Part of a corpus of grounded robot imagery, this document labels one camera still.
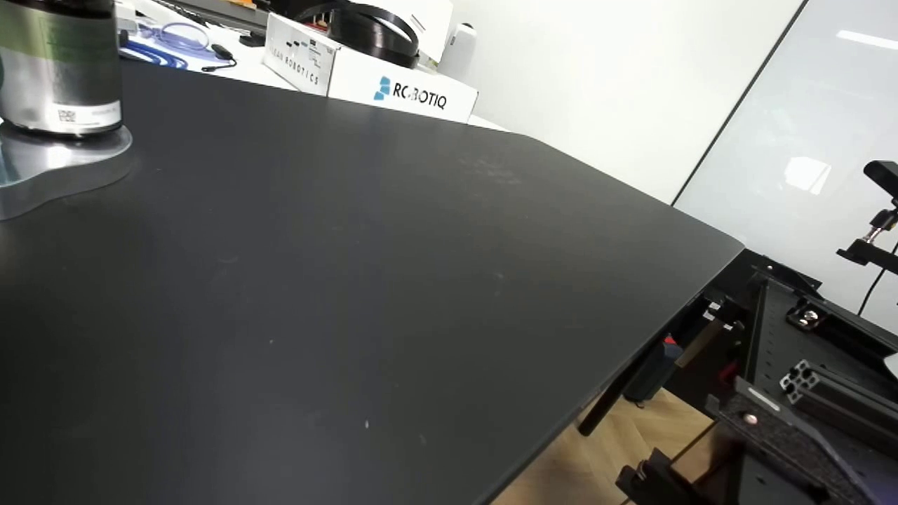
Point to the small white bottle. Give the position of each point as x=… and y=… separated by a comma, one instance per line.
x=460, y=45

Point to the white Robotiq cardboard box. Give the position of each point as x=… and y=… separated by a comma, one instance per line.
x=375, y=78

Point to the black round container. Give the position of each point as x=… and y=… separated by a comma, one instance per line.
x=379, y=28

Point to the blue white plastic package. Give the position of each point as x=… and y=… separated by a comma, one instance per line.
x=173, y=45

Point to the black perforated breadboard table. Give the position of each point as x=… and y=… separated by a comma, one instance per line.
x=794, y=402

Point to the black aluminium extrusion bar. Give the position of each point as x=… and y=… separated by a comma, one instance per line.
x=842, y=397

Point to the silver metallic cylinder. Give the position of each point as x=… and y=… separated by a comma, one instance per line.
x=58, y=71

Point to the black diagonal frame pole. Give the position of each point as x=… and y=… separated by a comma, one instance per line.
x=739, y=98

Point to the black camera on stand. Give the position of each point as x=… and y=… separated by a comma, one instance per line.
x=876, y=214

